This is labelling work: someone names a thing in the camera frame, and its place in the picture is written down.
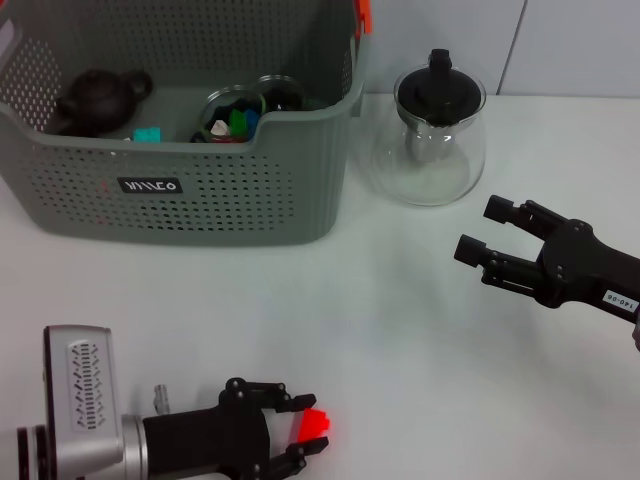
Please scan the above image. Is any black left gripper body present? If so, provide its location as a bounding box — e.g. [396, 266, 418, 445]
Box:
[142, 377, 274, 480]

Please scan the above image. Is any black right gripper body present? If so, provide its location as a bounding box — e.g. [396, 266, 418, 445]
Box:
[535, 218, 640, 326]

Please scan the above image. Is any bright red sloped brick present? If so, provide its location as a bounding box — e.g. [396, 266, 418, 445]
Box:
[298, 408, 332, 444]

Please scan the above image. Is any grey perforated storage bin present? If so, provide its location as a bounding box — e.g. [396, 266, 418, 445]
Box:
[0, 0, 374, 249]

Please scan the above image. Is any glass teapot black lid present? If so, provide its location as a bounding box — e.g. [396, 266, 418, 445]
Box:
[349, 48, 488, 207]

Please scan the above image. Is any dark clay teapot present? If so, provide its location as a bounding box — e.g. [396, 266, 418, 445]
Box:
[54, 69, 154, 137]

